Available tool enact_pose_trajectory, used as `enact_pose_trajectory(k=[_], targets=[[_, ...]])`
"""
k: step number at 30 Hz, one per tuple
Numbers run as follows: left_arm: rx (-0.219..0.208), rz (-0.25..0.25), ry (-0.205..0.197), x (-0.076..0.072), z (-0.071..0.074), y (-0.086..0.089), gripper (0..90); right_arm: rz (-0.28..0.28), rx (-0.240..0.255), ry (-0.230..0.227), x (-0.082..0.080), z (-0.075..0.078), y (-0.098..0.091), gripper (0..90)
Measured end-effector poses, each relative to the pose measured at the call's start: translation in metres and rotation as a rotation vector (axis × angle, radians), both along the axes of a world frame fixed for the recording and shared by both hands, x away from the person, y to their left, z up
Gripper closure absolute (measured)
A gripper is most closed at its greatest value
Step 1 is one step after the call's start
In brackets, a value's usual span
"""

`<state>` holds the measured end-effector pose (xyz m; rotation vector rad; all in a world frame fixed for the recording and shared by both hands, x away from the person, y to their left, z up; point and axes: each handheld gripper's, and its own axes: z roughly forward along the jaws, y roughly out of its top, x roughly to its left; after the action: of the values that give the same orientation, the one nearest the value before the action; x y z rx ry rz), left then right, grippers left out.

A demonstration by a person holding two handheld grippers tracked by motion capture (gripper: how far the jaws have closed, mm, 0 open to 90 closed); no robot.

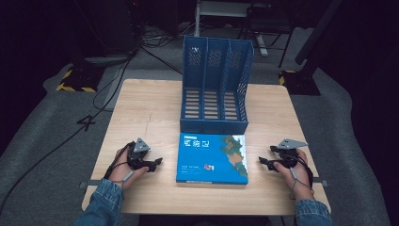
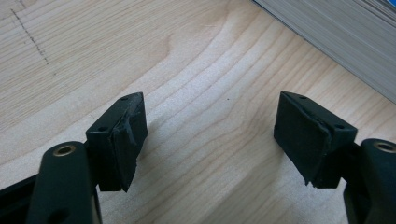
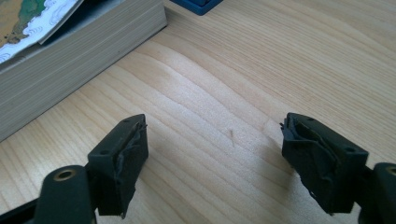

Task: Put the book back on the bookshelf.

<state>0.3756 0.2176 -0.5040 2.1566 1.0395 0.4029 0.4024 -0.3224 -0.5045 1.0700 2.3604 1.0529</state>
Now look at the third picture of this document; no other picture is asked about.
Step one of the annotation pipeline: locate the thick book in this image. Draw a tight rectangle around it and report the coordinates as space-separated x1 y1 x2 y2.
0 0 168 143

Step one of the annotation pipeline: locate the illustrated card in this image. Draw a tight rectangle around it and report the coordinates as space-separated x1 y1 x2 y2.
0 0 84 64

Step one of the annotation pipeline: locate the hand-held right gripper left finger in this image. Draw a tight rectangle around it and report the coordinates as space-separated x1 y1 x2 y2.
33 113 149 224

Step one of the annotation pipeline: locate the blue plastic box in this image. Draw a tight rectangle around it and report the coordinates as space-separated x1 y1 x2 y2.
170 0 224 17

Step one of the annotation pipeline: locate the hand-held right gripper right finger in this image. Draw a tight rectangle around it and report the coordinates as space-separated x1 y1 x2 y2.
279 112 396 224

